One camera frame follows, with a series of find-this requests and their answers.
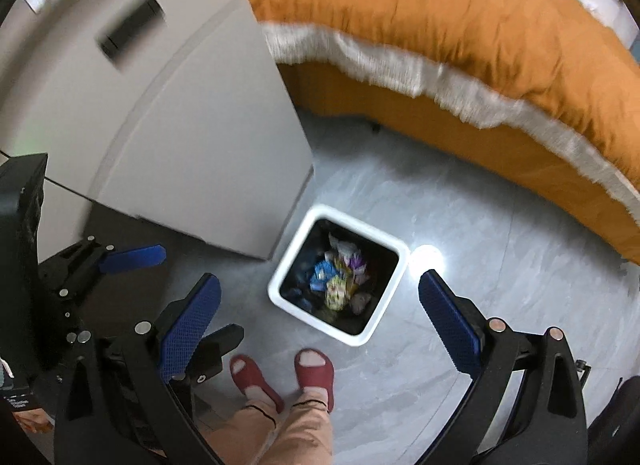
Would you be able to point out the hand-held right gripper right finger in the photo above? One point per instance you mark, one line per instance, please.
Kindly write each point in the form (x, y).
(450, 330)

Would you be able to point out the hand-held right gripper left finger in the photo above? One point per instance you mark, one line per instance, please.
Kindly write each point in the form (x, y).
(192, 330)

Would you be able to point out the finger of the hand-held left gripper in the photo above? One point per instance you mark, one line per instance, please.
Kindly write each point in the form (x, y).
(222, 340)
(132, 256)

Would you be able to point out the white square waste bin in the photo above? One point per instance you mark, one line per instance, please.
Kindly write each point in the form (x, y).
(280, 290)

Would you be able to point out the white tissue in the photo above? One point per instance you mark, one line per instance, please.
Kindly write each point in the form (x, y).
(361, 302)

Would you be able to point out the purple snack wrapper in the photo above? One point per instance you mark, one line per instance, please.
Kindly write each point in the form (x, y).
(357, 265)

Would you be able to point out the green white wrapper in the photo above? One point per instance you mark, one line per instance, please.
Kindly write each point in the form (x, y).
(337, 294)

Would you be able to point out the blue plastic bag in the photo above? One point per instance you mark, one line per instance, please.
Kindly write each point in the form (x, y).
(321, 275)

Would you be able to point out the pink white paper slip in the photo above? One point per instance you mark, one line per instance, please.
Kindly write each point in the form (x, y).
(345, 246)

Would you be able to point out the red slipper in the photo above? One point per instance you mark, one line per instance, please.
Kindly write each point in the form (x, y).
(315, 370)
(252, 377)

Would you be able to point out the person's left leg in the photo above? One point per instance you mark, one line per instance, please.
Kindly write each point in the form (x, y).
(245, 432)

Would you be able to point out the person's leg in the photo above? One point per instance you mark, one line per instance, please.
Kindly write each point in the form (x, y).
(245, 432)
(305, 432)

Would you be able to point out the person's right leg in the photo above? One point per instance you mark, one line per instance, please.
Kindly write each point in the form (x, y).
(305, 432)

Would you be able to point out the grey cabinet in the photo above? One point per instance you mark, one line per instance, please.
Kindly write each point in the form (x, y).
(200, 145)

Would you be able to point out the orange bed base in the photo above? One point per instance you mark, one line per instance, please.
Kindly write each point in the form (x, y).
(500, 145)

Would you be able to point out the dark object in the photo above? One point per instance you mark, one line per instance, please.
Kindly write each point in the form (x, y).
(617, 425)

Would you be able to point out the white fringed blanket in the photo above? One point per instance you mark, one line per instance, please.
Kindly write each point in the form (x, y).
(450, 80)

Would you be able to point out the orange blanket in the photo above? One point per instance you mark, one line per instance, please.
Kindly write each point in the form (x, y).
(475, 20)

